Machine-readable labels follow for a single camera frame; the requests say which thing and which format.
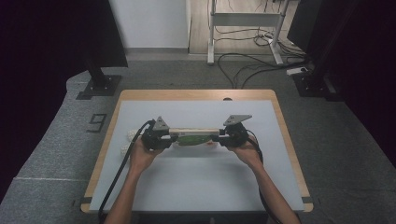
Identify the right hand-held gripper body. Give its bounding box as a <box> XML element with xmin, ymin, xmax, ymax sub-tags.
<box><xmin>222</xmin><ymin>114</ymin><xmax>253</xmax><ymax>147</ymax></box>

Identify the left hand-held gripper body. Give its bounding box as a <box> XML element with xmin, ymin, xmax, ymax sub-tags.
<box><xmin>141</xmin><ymin>116</ymin><xmax>171</xmax><ymax>151</ymax></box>

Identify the white children's picture book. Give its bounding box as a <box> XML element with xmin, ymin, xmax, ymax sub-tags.
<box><xmin>168</xmin><ymin>128</ymin><xmax>220</xmax><ymax>147</ymax></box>

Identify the white knitted cloth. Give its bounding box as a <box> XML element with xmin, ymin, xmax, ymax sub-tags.
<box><xmin>120</xmin><ymin>129</ymin><xmax>142</xmax><ymax>157</ymax></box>

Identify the person's right hand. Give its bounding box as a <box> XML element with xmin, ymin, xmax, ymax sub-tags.
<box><xmin>227</xmin><ymin>134</ymin><xmax>264</xmax><ymax>172</ymax></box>

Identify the person's left hand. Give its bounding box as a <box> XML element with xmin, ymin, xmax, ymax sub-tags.
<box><xmin>129</xmin><ymin>135</ymin><xmax>164</xmax><ymax>175</ymax></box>

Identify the light grey table mat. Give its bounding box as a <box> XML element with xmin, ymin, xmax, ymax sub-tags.
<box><xmin>89</xmin><ymin>100</ymin><xmax>305</xmax><ymax>213</ymax></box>

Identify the wooden table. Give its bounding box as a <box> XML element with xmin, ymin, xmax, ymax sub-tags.
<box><xmin>79</xmin><ymin>89</ymin><xmax>314</xmax><ymax>214</ymax></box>

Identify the white power strip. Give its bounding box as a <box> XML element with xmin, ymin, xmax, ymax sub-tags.
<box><xmin>286</xmin><ymin>66</ymin><xmax>309</xmax><ymax>77</ymax></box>

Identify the black stand with base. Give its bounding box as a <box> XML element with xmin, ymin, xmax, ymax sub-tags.
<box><xmin>76</xmin><ymin>0</ymin><xmax>129</xmax><ymax>101</ymax></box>
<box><xmin>286</xmin><ymin>0</ymin><xmax>344</xmax><ymax>102</ymax></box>

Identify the white metal stand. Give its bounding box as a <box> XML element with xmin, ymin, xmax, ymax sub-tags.
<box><xmin>207</xmin><ymin>0</ymin><xmax>289</xmax><ymax>65</ymax></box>

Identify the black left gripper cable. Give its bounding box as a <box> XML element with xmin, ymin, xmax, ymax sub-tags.
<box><xmin>97</xmin><ymin>119</ymin><xmax>156</xmax><ymax>224</ymax></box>

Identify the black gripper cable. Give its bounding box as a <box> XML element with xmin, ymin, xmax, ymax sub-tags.
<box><xmin>247</xmin><ymin>129</ymin><xmax>283</xmax><ymax>224</ymax></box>
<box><xmin>97</xmin><ymin>119</ymin><xmax>156</xmax><ymax>224</ymax></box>

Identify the black floor cable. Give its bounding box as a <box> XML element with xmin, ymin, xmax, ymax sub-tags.
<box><xmin>214</xmin><ymin>26</ymin><xmax>307</xmax><ymax>59</ymax></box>
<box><xmin>216</xmin><ymin>52</ymin><xmax>309</xmax><ymax>90</ymax></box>

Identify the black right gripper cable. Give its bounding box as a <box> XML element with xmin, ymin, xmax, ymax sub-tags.
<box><xmin>247</xmin><ymin>129</ymin><xmax>283</xmax><ymax>224</ymax></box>

